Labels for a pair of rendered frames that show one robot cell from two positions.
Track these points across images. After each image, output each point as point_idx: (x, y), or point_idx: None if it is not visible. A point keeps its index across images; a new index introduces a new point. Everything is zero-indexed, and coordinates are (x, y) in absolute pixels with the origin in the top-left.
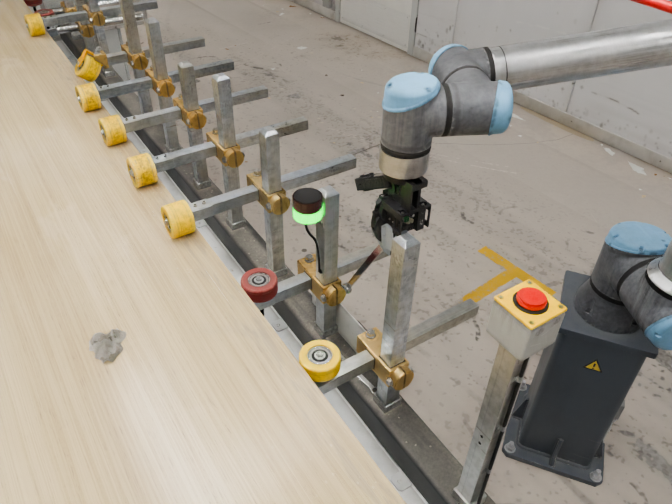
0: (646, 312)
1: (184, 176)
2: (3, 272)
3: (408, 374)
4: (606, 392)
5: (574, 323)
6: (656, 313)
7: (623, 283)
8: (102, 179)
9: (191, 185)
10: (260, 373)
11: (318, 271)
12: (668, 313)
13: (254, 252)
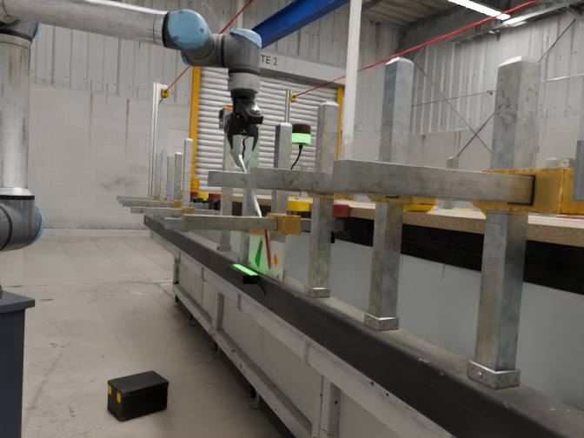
0: (34, 220)
1: (564, 403)
2: (553, 219)
3: None
4: None
5: (16, 298)
6: (36, 215)
7: (13, 224)
8: (573, 224)
9: (520, 382)
10: None
11: None
12: (36, 209)
13: (345, 307)
